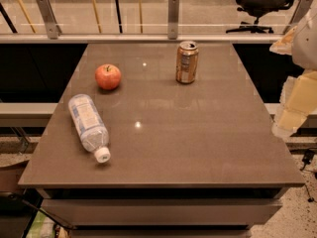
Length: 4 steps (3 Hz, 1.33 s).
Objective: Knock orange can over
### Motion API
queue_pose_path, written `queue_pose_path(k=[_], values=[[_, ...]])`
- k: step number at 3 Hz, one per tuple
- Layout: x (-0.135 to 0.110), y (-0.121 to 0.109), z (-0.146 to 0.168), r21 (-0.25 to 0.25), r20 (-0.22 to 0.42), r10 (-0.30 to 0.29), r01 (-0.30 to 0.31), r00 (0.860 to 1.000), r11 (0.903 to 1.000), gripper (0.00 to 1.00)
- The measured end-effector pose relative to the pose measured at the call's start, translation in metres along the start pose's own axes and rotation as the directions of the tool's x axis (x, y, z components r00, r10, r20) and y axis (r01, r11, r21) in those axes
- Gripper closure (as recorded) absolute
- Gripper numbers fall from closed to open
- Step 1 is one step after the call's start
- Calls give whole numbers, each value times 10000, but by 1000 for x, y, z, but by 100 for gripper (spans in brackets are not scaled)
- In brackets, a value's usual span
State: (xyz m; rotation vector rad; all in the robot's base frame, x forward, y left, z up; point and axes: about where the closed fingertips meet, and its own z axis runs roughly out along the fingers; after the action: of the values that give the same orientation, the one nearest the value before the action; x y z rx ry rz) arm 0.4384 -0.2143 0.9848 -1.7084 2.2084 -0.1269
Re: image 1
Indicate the clear plastic water bottle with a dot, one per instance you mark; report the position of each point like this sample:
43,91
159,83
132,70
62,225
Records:
90,128

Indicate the metal glass railing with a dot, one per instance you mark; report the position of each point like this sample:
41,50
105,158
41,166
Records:
53,34

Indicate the grey table drawer cabinet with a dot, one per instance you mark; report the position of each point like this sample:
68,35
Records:
162,217

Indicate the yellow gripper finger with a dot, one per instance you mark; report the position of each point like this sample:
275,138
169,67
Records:
298,99
284,45

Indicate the black office chair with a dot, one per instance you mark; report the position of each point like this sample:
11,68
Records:
257,9

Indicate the orange soda can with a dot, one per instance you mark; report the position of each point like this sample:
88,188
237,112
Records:
186,62

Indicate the red apple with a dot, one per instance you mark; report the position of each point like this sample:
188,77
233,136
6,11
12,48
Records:
108,76

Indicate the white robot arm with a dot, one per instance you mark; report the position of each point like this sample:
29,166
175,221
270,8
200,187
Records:
304,46

